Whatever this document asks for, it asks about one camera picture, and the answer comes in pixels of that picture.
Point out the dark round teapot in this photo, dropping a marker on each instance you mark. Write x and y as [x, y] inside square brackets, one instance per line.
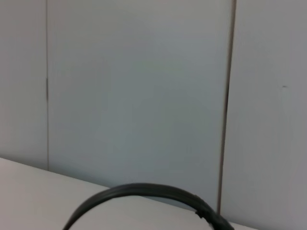
[144, 189]

